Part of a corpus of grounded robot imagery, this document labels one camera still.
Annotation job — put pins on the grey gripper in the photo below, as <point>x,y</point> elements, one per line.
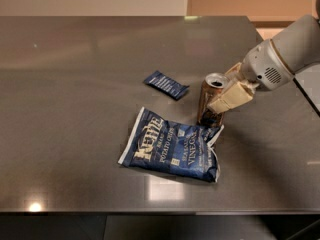
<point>263,65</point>

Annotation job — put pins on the orange soda can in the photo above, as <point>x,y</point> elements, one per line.
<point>211,87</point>

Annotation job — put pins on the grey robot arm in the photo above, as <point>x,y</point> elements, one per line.
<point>298,45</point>

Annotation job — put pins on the blue Kettle chip bag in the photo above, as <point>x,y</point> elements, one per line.
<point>169,147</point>

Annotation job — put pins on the small dark blue snack packet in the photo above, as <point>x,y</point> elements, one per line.
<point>166,85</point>

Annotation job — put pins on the grey side counter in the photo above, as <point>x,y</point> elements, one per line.
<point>308,81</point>

